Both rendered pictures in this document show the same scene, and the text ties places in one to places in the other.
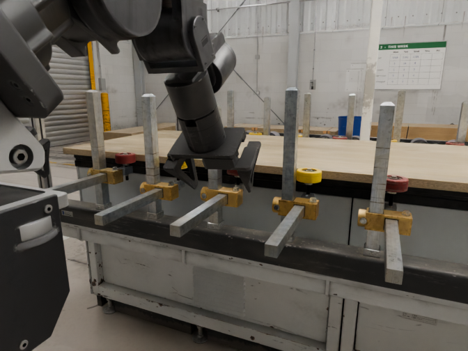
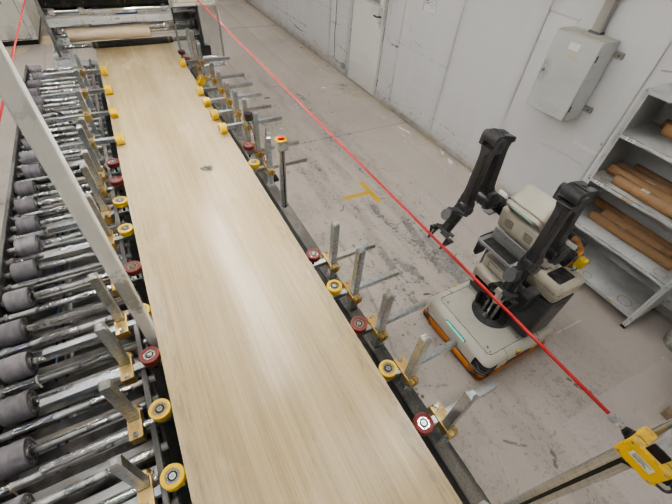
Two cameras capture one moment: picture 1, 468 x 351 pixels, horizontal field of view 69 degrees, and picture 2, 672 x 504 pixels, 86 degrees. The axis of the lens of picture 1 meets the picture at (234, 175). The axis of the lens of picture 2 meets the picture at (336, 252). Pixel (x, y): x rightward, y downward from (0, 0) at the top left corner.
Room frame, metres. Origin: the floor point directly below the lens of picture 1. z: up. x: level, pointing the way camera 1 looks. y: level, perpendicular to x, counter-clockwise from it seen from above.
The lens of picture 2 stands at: (2.03, 0.43, 2.35)
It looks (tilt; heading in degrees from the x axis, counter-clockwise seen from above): 46 degrees down; 215
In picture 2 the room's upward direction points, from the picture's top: 5 degrees clockwise
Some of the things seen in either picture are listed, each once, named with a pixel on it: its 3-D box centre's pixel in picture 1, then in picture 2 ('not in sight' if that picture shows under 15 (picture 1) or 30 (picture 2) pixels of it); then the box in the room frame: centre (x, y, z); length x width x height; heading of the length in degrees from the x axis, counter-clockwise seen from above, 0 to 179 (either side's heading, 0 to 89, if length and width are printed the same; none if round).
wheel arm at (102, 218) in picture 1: (146, 198); (419, 360); (1.09, 0.29, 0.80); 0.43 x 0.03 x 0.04; 157
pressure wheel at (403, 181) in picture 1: (391, 194); (313, 259); (0.97, -0.47, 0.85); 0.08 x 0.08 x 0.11
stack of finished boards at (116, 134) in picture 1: (150, 130); not in sight; (8.18, 2.00, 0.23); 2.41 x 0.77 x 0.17; 159
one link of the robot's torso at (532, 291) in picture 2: not in sight; (503, 290); (0.26, 0.44, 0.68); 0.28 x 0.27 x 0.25; 67
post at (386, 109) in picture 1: (378, 191); (333, 254); (0.90, -0.40, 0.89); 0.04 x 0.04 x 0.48; 67
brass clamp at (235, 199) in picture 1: (221, 196); (376, 328); (1.08, 0.04, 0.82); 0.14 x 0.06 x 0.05; 67
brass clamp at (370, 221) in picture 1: (384, 220); (330, 262); (0.89, -0.42, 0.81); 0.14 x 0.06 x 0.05; 67
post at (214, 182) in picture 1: (214, 177); (381, 324); (1.09, 0.06, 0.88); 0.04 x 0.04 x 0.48; 67
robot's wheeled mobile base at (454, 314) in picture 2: not in sight; (485, 320); (0.09, 0.45, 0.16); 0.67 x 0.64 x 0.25; 157
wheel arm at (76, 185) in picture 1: (89, 182); (457, 406); (1.18, 0.52, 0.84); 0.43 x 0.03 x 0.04; 157
